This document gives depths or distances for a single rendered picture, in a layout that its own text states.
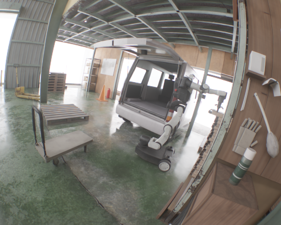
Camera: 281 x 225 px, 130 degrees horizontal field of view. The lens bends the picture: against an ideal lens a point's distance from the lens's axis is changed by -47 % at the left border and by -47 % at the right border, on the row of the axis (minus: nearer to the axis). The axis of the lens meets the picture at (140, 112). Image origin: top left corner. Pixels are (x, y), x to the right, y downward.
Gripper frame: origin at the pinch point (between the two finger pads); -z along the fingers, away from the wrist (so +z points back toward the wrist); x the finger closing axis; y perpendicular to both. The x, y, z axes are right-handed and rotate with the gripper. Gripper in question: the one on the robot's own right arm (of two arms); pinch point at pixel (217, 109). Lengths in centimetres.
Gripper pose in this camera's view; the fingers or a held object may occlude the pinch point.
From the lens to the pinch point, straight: 174.5
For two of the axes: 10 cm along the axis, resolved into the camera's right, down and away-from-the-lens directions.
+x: 5.9, -0.8, 8.0
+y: -7.7, -3.3, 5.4
